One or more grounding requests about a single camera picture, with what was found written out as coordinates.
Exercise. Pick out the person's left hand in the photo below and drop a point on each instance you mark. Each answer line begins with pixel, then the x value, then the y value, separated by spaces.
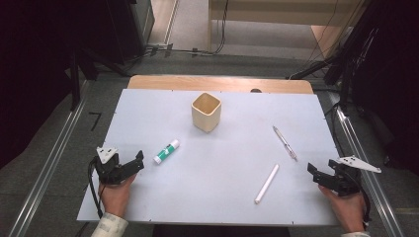
pixel 115 197

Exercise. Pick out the white pen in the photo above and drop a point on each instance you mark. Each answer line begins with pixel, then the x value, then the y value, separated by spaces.
pixel 267 183

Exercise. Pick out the black stand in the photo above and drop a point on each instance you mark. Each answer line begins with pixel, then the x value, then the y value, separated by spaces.
pixel 346 82
pixel 75 82

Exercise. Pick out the green and white glue stick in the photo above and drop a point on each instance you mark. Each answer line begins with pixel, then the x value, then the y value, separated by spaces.
pixel 166 151

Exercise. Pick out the black curtain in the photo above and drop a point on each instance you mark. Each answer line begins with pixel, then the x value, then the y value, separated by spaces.
pixel 33 65
pixel 395 82

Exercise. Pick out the white board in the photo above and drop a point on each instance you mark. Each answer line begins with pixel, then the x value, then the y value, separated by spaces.
pixel 230 164

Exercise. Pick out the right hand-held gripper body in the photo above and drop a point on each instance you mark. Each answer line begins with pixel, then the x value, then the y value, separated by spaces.
pixel 349 181

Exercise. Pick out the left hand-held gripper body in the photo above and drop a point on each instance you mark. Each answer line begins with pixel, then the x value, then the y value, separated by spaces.
pixel 110 171

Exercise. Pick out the beige square pen holder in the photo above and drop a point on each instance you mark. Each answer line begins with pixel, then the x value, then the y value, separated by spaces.
pixel 206 120

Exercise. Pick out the silver pen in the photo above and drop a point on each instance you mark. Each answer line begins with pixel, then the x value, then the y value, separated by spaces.
pixel 285 143

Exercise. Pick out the person's right hand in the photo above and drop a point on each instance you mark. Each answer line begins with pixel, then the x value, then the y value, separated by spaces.
pixel 349 210

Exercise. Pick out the beige wooden furniture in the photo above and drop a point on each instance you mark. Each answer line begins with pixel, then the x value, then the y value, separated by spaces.
pixel 280 18

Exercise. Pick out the metal floor rail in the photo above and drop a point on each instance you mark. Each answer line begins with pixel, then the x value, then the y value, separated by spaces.
pixel 384 204
pixel 51 164

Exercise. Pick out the dark cabinet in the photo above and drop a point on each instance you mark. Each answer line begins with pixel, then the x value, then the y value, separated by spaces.
pixel 125 29

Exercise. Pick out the wooden table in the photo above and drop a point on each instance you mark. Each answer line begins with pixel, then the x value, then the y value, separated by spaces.
pixel 197 84

